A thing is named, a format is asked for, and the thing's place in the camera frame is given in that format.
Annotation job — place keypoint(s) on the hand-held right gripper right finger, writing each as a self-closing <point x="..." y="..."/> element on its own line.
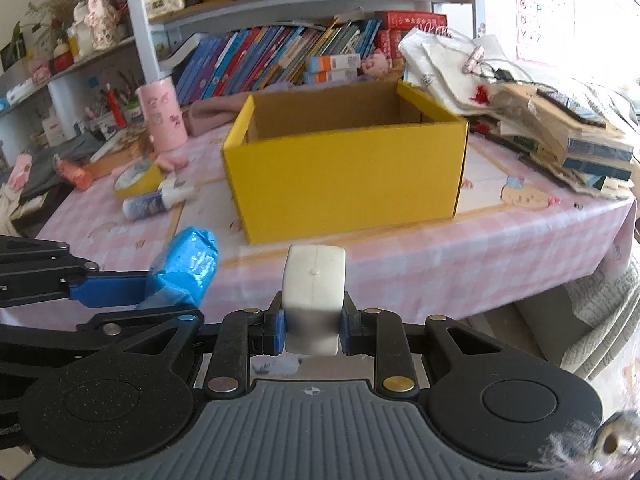
<point x="344" y="332"/>

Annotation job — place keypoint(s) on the yellow tape roll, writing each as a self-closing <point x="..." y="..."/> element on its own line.
<point x="136" y="180"/>

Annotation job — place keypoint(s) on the blue plastic bag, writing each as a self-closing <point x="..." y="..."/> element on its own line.
<point x="187" y="265"/>

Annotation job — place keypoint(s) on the pile of white tote bags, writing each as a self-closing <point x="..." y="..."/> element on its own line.
<point x="450" y="70"/>

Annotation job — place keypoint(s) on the cream canvas tote bag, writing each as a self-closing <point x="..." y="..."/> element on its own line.
<point x="15" y="210"/>

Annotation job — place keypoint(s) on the dusty pink garment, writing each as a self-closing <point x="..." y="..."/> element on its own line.
<point x="210" y="115"/>

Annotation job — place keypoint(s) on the white and purple tube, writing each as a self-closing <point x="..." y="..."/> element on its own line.
<point x="150" y="202"/>

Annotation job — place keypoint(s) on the red knot charm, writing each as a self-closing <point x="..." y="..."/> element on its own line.
<point x="481" y="95"/>

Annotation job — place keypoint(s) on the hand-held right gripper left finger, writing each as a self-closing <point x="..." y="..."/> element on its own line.
<point x="278" y="332"/>

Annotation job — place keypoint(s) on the floral rabbit doll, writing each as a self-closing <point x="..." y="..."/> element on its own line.
<point x="102" y="22"/>

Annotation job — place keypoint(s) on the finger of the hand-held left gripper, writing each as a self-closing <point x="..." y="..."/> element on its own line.
<point x="110" y="287"/>
<point x="100" y="332"/>

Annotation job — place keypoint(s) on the grey garment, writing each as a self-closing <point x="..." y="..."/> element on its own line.
<point x="55" y="165"/>

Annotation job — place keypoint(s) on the yellow cardboard box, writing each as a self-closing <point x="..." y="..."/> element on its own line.
<point x="345" y="185"/>

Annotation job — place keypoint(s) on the stack of worn books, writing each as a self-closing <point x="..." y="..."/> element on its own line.
<point x="575" y="150"/>

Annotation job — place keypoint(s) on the pink spray bottle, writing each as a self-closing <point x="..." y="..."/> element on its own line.
<point x="75" y="175"/>

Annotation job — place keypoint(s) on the pen holder with pens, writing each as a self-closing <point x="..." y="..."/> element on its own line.
<point x="117" y="112"/>

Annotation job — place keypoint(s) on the red round jar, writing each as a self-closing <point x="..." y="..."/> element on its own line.
<point x="63" y="57"/>

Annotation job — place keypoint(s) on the pink glove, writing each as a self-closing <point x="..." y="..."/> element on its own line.
<point x="21" y="170"/>

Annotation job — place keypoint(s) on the pink pig plush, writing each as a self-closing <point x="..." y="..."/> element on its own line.
<point x="375" y="64"/>

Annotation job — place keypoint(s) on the pink tumbler with stickers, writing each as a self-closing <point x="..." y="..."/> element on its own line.
<point x="161" y="115"/>

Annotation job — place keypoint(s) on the row of colourful books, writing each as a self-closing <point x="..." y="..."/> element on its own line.
<point x="260" y="60"/>

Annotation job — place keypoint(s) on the alphabet wall poster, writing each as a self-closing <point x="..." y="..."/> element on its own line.
<point x="542" y="10"/>

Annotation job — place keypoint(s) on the white bookshelf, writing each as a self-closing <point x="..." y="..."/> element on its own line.
<point x="137" y="20"/>

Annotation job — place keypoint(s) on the white rounded plastic block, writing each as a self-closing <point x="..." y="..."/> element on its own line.
<point x="314" y="295"/>

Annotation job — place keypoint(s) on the red thick dictionary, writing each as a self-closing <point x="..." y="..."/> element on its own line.
<point x="412" y="22"/>

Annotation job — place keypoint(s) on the small pink soft object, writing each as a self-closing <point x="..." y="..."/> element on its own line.
<point x="172" y="161"/>

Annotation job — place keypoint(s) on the thick white-paged book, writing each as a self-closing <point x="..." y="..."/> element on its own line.
<point x="182" y="52"/>

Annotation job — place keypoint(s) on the pink checkered tablecloth desktop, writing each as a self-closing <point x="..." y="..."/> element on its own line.
<point x="400" y="265"/>

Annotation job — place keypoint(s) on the orange and white carton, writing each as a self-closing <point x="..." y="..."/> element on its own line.
<point x="330" y="77"/>
<point x="332" y="62"/>

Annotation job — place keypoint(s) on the grey knitted fabric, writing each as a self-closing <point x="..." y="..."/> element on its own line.
<point x="605" y="320"/>

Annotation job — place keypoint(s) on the wooden chessboard box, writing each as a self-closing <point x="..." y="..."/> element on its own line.
<point x="120" y="150"/>

